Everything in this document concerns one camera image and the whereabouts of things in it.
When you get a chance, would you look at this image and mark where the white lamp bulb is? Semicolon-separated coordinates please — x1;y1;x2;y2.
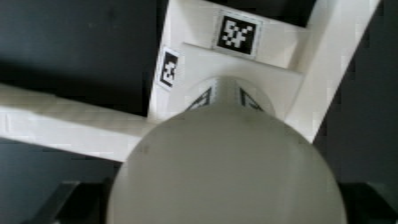
105;78;348;224

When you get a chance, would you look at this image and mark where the white U-shaped fence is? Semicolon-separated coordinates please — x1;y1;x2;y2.
0;0;380;161

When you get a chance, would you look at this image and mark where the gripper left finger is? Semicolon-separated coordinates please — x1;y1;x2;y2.
21;181;80;224

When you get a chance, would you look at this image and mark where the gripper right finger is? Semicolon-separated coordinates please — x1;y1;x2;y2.
368;182;398;224

